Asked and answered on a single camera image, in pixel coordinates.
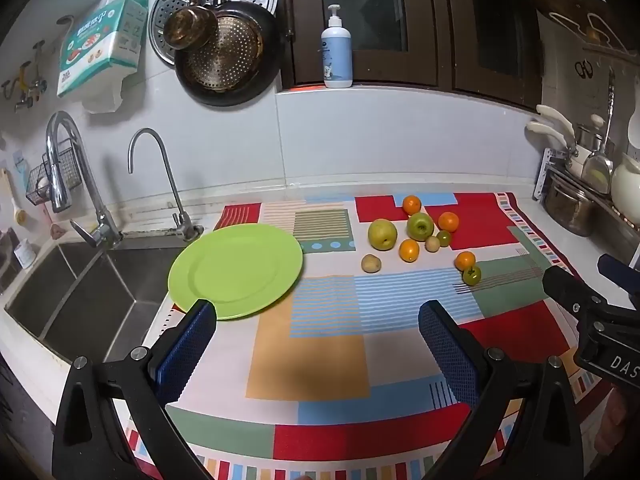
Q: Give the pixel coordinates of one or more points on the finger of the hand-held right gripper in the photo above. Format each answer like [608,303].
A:
[620,272]
[565,285]

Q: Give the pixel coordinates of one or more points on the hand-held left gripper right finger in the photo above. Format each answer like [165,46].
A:
[445,350]

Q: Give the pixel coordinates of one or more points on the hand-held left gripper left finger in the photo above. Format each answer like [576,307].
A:
[187,350]

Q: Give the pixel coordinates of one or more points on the green plate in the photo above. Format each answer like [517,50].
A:
[235,270]

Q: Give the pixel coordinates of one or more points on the orange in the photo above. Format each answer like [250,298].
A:
[412,204]
[409,250]
[448,221]
[465,260]

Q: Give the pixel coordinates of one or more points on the small green tomato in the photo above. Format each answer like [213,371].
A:
[471,275]
[444,238]

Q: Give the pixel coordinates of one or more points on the yellow-green apple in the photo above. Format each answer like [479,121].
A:
[382,234]

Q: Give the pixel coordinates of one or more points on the person's right hand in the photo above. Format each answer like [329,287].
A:
[612,425]

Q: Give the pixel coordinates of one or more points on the steel cooking pot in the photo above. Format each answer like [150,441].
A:
[567,207]

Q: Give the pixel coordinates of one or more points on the white teapot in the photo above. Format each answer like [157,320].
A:
[627,190]

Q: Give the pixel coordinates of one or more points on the steel ladle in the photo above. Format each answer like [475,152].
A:
[597,175]

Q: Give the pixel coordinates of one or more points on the steel kitchen sink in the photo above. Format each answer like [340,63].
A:
[100,300]

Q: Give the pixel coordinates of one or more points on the small brown kiwi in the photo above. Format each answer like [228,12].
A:
[432,244]

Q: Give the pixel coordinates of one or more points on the steel dish rack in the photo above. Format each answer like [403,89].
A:
[547,165]

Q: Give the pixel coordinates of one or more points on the colourful patchwork table mat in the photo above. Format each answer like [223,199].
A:
[320,360]

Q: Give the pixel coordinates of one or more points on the green apple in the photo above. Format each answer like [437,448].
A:
[420,226]

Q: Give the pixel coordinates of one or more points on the thin gooseneck faucet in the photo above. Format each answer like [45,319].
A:
[185,222]

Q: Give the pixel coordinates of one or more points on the steel pot with white knob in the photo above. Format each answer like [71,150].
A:
[590,137]

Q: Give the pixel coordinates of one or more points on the white spatula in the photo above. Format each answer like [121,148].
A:
[635,120]

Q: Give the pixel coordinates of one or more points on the black scissors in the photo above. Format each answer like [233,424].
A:
[582,69]

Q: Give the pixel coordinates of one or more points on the large chrome kitchen faucet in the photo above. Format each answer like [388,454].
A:
[59,185]

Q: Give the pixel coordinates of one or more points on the black frying pan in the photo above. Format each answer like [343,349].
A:
[269,50]

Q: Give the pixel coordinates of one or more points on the blue pump lotion bottle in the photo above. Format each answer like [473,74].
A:
[336,50]

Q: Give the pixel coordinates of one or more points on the small copper pot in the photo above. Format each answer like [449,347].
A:
[187,27]

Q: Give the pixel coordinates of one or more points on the dark wooden window frame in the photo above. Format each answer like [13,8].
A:
[435,35]

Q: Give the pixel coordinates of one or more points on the yellow wall hook rack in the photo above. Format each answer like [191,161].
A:
[22,80]

